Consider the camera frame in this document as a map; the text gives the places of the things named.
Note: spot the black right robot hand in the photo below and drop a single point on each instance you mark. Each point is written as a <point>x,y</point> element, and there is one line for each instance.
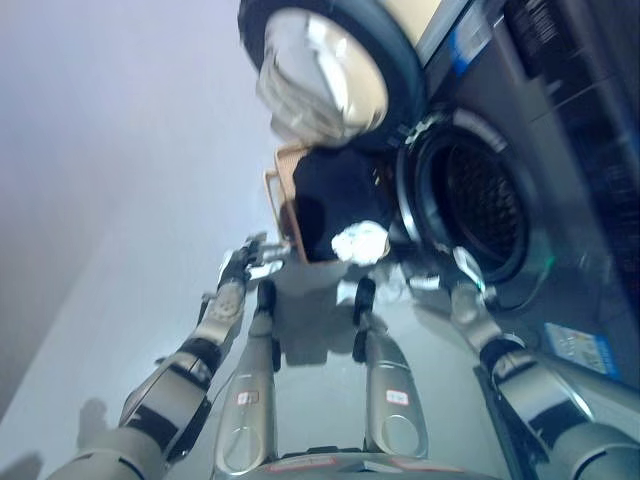
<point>467,272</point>

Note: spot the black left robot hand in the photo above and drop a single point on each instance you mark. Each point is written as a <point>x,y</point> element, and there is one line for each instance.
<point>237,262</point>

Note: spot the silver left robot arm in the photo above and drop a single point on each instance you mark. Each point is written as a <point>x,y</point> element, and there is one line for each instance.
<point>165,390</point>

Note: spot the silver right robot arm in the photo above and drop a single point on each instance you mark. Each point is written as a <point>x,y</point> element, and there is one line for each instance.
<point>530,380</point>

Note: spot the tan plastic laundry basket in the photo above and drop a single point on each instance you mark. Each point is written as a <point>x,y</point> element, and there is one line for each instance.
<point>287,210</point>

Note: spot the black clothes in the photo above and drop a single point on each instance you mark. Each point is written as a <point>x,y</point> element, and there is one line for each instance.
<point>340,190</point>

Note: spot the grey front-load washing machine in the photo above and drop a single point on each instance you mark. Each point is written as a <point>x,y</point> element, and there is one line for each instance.
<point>575,175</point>

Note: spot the round glass washing machine door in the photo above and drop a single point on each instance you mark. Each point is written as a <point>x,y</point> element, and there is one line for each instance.
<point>325,65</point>

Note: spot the white crumpled cloth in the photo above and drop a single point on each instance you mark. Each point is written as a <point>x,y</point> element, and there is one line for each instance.
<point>360,240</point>

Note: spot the silver left robot leg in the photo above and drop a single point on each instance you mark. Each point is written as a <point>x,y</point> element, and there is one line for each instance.
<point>250,395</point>

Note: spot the blue energy label sticker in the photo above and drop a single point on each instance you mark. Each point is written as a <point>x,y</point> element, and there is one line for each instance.
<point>582,350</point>

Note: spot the small blue white sticker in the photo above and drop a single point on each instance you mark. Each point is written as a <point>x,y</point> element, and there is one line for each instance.
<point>465,47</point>

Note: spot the silver robot torso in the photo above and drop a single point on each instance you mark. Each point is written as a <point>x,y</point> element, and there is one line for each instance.
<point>350,465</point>

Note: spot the white counter cabinet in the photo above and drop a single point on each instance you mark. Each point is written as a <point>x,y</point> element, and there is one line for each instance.
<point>415,20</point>

